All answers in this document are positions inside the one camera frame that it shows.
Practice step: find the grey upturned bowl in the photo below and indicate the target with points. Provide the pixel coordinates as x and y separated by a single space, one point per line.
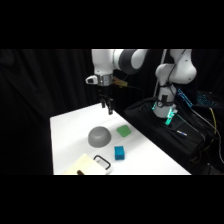
99 136

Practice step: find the green triangle block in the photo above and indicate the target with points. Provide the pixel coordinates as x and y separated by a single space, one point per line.
124 131

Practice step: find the black curtain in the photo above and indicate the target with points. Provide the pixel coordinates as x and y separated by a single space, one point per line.
40 86

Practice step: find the green base light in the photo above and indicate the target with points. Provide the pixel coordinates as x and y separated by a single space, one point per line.
169 117

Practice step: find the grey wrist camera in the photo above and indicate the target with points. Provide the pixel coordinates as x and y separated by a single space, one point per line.
91 79

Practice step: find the blue cube block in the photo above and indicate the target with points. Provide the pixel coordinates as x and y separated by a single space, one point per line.
119 153

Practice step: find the small brown object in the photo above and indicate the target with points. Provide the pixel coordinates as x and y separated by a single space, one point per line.
80 172

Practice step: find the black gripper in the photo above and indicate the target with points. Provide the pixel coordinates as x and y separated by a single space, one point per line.
105 91

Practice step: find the teal lit electronics box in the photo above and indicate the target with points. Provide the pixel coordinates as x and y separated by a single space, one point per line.
205 99

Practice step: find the black robot stand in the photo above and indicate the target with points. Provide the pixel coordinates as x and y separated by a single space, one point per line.
160 136

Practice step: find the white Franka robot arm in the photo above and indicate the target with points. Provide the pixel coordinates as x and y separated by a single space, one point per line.
106 61

